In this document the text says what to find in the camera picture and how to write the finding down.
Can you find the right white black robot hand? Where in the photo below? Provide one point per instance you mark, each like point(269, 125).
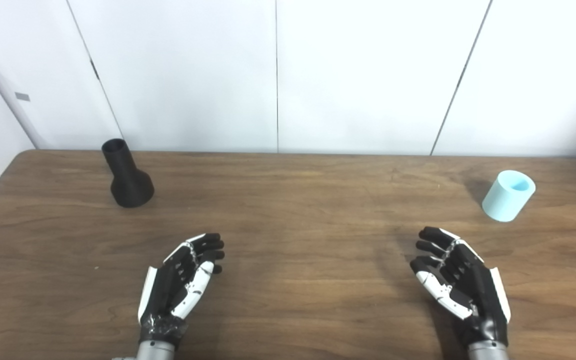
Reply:
point(478, 290)

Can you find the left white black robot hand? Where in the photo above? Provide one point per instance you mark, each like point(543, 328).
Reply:
point(168, 285)

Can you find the black nozzle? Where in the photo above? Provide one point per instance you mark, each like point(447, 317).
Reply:
point(129, 185)

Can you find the small grey wall tag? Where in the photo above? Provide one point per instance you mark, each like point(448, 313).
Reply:
point(22, 96)

